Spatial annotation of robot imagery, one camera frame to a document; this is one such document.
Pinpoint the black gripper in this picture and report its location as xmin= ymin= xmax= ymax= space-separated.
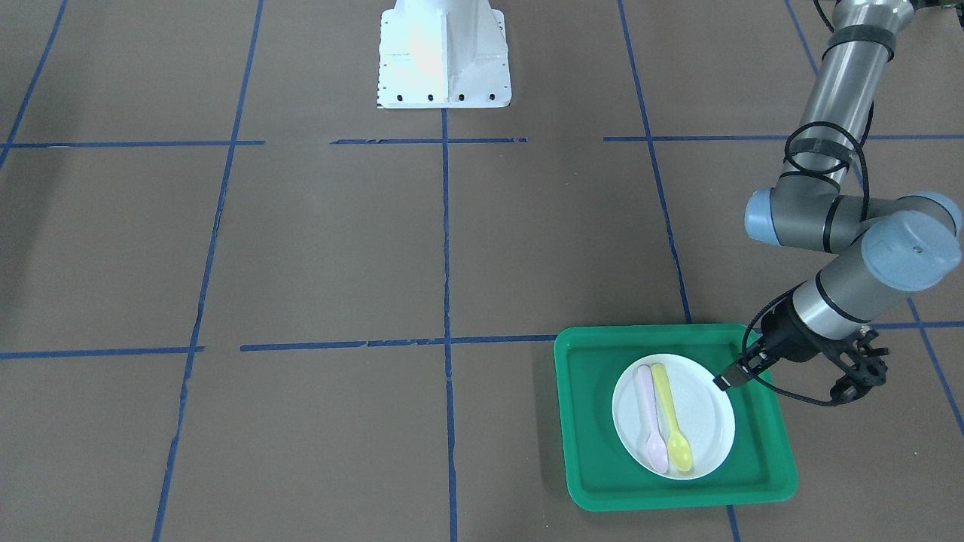
xmin=713 ymin=297 xmax=822 ymax=391

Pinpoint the white round plate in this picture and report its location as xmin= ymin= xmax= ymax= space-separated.
xmin=612 ymin=353 xmax=736 ymax=481

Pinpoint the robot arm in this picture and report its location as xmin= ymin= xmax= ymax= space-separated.
xmin=713 ymin=1 xmax=962 ymax=407

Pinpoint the yellow plastic spoon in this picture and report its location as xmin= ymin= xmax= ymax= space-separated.
xmin=651 ymin=363 xmax=694 ymax=473

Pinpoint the pink plastic spoon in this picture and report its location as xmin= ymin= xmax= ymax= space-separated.
xmin=633 ymin=366 xmax=670 ymax=476

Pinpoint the green plastic tray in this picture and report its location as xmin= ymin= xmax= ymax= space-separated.
xmin=554 ymin=323 xmax=798 ymax=512

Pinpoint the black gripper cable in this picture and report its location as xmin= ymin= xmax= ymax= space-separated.
xmin=742 ymin=282 xmax=867 ymax=407

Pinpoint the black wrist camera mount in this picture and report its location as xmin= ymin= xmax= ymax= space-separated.
xmin=815 ymin=324 xmax=889 ymax=407

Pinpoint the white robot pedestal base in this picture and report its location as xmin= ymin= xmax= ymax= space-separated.
xmin=376 ymin=1 xmax=513 ymax=109

